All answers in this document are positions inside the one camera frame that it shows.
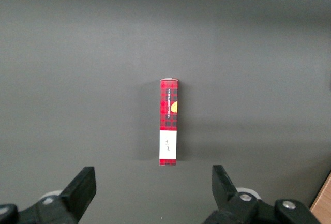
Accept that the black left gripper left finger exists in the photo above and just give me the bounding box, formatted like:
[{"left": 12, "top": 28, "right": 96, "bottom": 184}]
[{"left": 0, "top": 166, "right": 97, "bottom": 224}]

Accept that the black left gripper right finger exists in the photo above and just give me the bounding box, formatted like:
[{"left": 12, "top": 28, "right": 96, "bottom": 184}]
[{"left": 203, "top": 165, "right": 322, "bottom": 224}]

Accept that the oak wooden cabinet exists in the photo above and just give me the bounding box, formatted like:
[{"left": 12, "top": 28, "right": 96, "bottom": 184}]
[{"left": 309, "top": 171, "right": 331, "bottom": 224}]

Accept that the red plaid shortbread box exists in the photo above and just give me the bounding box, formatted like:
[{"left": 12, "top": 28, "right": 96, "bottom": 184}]
[{"left": 158, "top": 78, "right": 179, "bottom": 167}]

